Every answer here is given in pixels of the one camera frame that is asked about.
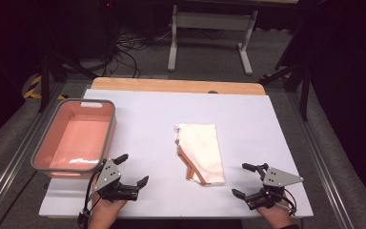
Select wooden table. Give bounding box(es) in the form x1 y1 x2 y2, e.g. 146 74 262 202
91 76 267 96

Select person's right hand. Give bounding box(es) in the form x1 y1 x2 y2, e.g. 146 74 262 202
254 195 295 229

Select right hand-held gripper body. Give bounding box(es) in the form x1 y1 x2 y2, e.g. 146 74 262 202
245 163 305 211

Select cream cloth bag orange straps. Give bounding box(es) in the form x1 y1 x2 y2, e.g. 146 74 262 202
173 122 227 187

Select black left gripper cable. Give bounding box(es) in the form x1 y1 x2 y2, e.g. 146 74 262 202
77 160 107 229

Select pink basin with grey rim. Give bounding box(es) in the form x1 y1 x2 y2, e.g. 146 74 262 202
30 98 118 179

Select person's left hand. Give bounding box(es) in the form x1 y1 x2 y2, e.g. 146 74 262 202
87 196 129 229

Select aluminium floor rail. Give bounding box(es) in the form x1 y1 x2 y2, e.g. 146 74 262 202
0 81 65 224
286 91 355 229

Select black equipment with red light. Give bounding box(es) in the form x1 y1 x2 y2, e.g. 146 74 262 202
75 0 122 59

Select black tripod stand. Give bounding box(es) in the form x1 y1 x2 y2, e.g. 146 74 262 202
37 52 98 114
259 59 313 122

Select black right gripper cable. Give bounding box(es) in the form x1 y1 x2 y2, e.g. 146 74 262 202
277 188 298 218

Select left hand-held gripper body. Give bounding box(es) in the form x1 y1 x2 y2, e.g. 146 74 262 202
92 158 140 202

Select white table mat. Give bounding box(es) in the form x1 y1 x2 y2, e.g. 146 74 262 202
38 88 315 219

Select white metal desk frame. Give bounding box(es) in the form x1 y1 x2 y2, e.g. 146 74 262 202
167 2 260 76

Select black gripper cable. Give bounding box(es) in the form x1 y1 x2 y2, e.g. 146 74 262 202
77 160 107 229
277 188 298 218

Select black floor cables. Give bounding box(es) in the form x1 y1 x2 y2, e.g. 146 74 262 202
100 28 173 79

